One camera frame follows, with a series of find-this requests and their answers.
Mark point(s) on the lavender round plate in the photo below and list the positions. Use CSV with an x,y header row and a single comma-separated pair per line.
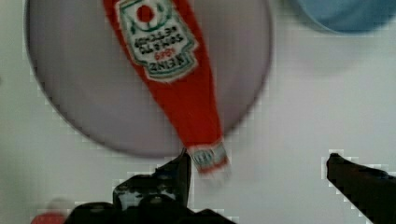
x,y
81,68

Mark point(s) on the red plush strawberry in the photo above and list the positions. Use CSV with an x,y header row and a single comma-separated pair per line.
x,y
55,212

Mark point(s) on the red plush ketchup bottle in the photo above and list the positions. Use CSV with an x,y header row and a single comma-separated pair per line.
x,y
164,44

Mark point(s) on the teal mug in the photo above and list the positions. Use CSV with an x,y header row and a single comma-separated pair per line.
x,y
345,17

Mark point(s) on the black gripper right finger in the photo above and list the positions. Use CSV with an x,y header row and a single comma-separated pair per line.
x,y
372,191

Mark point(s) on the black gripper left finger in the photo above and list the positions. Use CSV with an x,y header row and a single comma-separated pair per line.
x,y
173,180

